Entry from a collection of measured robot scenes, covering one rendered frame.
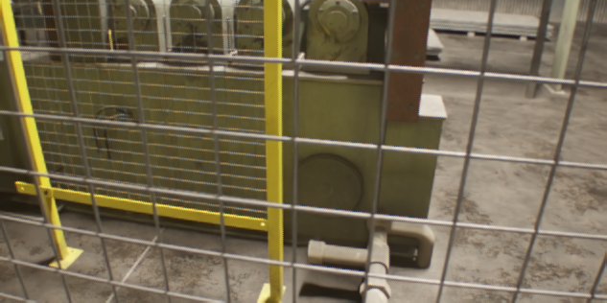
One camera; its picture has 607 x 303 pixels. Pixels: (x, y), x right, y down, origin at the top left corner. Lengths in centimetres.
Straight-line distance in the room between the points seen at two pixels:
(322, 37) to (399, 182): 78
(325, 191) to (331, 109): 41
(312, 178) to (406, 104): 60
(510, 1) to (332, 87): 960
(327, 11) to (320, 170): 75
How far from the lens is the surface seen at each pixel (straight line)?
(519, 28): 833
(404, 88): 192
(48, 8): 256
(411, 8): 184
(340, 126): 210
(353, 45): 204
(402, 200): 227
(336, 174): 217
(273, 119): 160
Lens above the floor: 148
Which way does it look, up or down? 24 degrees down
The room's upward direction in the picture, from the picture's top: 1 degrees clockwise
